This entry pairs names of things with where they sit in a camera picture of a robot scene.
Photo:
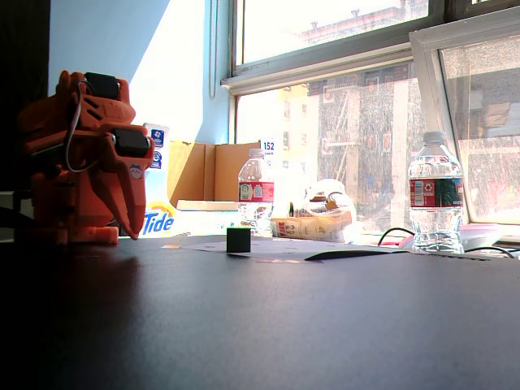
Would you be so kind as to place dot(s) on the large clear water bottle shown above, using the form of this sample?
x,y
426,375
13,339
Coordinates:
x,y
435,195

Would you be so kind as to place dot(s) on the small clear water bottle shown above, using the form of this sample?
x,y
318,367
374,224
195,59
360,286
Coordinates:
x,y
256,195

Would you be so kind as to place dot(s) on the Tide detergent box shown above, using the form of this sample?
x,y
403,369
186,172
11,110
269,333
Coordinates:
x,y
157,221

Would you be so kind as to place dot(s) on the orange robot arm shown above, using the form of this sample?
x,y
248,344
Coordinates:
x,y
48,122

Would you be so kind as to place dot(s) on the white plastic bag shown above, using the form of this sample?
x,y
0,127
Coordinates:
x,y
329,193

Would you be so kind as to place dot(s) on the grey window frame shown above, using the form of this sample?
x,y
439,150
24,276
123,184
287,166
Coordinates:
x,y
325,61

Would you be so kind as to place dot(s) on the brown cardboard box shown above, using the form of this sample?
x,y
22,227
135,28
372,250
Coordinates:
x,y
227,170

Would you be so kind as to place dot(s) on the leaning white window screen frame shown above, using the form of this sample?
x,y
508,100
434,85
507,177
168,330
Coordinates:
x,y
426,81

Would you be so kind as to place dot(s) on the white label printed 152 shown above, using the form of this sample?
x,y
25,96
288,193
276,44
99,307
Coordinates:
x,y
268,146

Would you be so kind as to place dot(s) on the green cube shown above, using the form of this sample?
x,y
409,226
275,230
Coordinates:
x,y
238,240

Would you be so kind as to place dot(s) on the flat white box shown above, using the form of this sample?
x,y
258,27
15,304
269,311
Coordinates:
x,y
207,205

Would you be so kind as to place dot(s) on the orange gripper black motor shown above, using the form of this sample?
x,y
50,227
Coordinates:
x,y
129,179

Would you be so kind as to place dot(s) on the printed paper carton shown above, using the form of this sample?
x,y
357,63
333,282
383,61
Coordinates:
x,y
313,228

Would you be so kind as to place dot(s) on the white grid paper sheet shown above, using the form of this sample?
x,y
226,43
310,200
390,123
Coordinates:
x,y
276,248

